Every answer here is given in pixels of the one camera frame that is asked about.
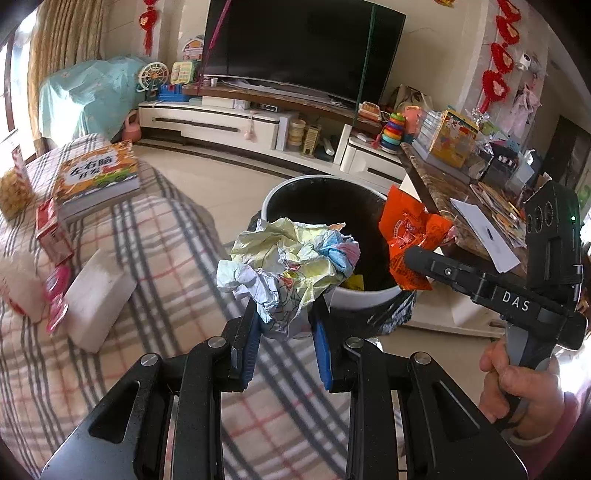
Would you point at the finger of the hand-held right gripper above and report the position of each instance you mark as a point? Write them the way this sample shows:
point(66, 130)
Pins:
point(443, 270)

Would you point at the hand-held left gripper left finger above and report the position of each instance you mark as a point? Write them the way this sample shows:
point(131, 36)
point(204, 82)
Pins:
point(251, 344)

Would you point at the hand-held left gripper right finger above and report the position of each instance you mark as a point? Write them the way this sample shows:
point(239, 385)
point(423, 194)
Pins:
point(323, 350)

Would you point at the orange snack wrapper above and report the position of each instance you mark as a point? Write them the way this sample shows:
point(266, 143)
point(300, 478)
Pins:
point(406, 226)

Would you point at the white trash bin black liner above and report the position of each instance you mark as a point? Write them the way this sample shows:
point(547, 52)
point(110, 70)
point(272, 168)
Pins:
point(369, 297)

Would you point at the yellow snack packet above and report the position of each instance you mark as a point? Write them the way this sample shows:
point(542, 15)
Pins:
point(353, 281)

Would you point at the printed paper ball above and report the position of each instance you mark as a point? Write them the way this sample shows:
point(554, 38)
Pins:
point(286, 258)

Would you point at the person's right forearm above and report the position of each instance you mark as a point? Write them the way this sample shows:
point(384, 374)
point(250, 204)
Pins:
point(570, 434)

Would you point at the person's right hand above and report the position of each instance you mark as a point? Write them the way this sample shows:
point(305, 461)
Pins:
point(531, 397)

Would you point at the white paper sheet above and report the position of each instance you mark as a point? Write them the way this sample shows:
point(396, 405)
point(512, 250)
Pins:
point(485, 233)

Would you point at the pile of picture cards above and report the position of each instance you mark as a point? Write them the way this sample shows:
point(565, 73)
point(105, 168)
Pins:
point(503, 212)

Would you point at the brown marble side counter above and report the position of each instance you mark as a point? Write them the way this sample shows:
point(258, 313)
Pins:
point(438, 194)

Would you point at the plaid tablecloth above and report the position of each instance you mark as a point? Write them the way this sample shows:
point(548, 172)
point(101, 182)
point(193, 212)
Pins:
point(138, 378)

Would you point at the colourful picture box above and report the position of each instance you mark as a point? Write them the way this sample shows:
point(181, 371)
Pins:
point(452, 138)

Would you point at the clear plastic boxes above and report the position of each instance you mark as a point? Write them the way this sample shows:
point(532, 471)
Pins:
point(427, 129)

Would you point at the hanging pink clothes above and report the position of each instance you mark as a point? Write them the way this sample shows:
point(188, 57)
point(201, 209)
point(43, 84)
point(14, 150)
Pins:
point(526, 110)

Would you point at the white foam block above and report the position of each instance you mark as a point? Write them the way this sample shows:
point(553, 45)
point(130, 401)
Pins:
point(99, 300)

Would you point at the brown paper bag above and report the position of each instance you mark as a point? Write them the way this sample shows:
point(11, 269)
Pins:
point(411, 99)

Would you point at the wooden slatted toy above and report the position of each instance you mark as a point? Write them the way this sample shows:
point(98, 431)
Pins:
point(311, 141)

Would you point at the yellow stacked containers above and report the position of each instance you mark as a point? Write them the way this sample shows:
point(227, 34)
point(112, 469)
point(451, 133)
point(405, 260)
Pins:
point(298, 134)

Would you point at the pink toy package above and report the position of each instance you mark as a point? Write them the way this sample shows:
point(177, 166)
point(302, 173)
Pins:
point(56, 295)

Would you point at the white box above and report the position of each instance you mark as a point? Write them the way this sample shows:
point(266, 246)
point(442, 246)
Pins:
point(283, 133)

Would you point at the dark green stick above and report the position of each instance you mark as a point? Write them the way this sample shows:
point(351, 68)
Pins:
point(364, 64)

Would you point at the white television cabinet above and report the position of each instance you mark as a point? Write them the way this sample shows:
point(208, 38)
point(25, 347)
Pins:
point(207, 122)

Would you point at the small red carton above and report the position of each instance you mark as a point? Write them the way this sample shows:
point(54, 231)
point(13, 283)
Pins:
point(55, 230)

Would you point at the children's book box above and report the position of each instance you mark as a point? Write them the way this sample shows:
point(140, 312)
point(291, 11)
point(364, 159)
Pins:
point(97, 173)

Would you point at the white crumpled plastic bag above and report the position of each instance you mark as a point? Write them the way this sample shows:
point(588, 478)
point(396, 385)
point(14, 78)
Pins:
point(21, 286)

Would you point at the pink watering can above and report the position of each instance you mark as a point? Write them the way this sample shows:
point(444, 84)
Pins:
point(131, 127)

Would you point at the blue toy tray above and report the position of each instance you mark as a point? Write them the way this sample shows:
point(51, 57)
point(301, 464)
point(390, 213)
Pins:
point(173, 92)

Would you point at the black flat television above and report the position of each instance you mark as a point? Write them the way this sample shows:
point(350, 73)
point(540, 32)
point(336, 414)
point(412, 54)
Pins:
point(295, 41)

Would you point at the green toy cash register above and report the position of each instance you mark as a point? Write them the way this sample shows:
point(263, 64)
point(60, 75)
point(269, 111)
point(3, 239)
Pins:
point(183, 74)

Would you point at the snack bag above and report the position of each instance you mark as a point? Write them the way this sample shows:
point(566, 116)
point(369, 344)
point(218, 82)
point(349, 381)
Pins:
point(16, 189)

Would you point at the toy ferris wheel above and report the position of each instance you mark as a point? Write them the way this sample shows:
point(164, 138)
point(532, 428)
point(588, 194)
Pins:
point(153, 79)

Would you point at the teal cloth covered furniture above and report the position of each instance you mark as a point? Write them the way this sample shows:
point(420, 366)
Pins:
point(87, 97)

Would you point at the pink stick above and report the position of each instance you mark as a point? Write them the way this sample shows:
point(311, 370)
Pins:
point(213, 46)

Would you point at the toy house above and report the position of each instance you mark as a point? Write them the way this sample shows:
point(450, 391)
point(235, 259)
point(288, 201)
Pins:
point(194, 48)

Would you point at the beige patterned curtain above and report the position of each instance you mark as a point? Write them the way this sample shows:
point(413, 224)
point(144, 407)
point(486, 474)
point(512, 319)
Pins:
point(64, 41)

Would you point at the white security camera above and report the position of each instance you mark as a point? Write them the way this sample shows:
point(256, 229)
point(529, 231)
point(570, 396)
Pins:
point(527, 62)

